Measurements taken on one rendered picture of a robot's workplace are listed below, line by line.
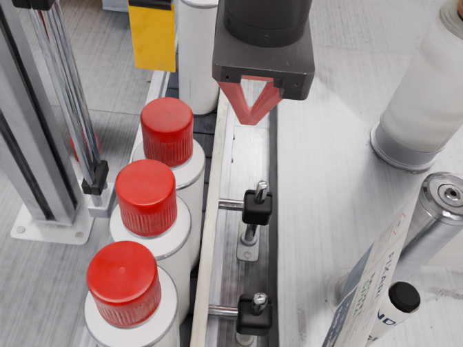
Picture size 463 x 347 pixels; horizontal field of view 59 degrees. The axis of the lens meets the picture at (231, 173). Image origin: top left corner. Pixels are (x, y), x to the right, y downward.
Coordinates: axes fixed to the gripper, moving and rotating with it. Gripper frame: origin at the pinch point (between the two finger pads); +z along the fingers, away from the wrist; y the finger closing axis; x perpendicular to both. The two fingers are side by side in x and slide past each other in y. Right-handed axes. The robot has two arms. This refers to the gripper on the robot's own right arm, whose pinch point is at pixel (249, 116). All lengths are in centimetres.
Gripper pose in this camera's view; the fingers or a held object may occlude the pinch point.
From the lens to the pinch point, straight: 36.1
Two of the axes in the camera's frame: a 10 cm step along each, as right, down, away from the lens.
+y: 0.5, -7.9, 6.1
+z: -0.8, 6.0, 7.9
